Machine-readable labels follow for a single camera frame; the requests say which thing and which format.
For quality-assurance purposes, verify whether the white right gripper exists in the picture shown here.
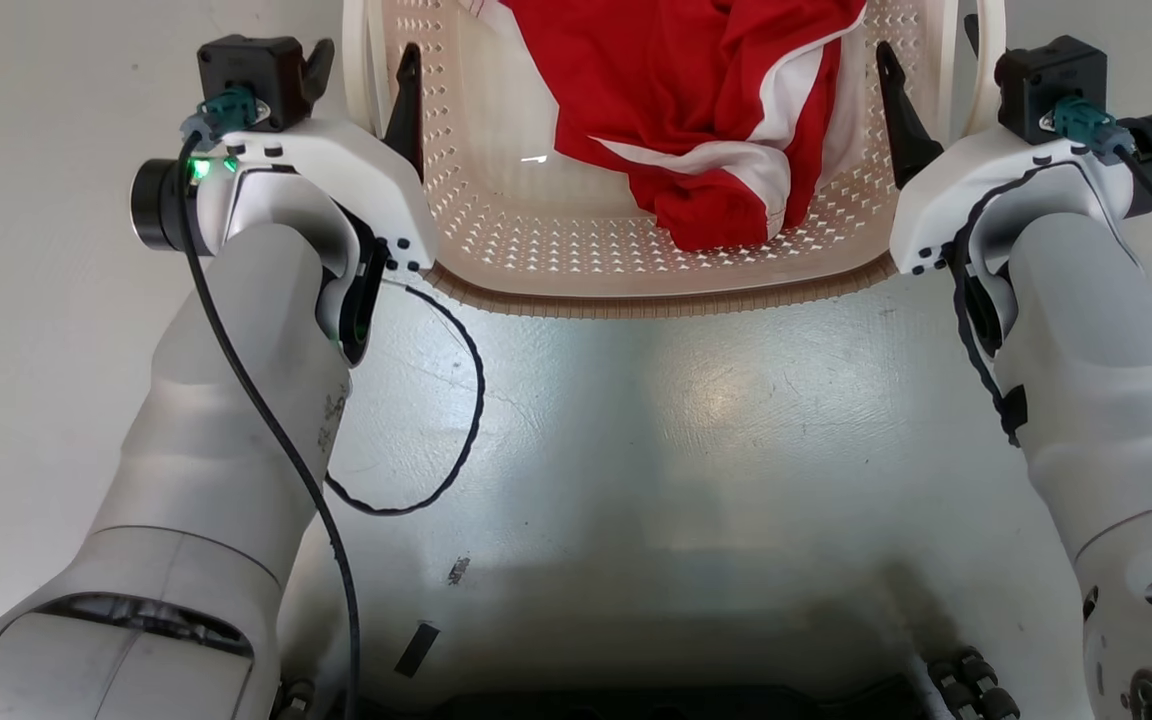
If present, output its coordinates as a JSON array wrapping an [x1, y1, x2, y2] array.
[[875, 12, 1139, 277]]

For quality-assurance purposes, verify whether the black tape strip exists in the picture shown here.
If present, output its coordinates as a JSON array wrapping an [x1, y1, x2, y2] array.
[[393, 621, 443, 680]]

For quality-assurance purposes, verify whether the black ribbed hose bundle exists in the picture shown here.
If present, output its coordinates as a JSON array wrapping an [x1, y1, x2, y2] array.
[[924, 648, 1024, 720]]

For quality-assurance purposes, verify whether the red garment with white stripes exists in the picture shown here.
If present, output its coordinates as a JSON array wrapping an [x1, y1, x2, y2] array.
[[496, 0, 869, 254]]

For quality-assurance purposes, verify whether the beige perforated plastic laundry basket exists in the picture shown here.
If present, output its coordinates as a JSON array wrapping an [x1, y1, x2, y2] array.
[[340, 0, 1008, 321]]

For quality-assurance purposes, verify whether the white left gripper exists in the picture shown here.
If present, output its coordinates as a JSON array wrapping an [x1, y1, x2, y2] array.
[[198, 38, 440, 367]]

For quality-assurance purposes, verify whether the black cable with teal plug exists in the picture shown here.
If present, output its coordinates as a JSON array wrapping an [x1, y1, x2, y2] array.
[[179, 85, 363, 720], [1050, 95, 1152, 234]]

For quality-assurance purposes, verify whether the thin black looping cable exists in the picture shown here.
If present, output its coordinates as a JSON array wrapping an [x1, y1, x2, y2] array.
[[323, 278, 487, 518]]

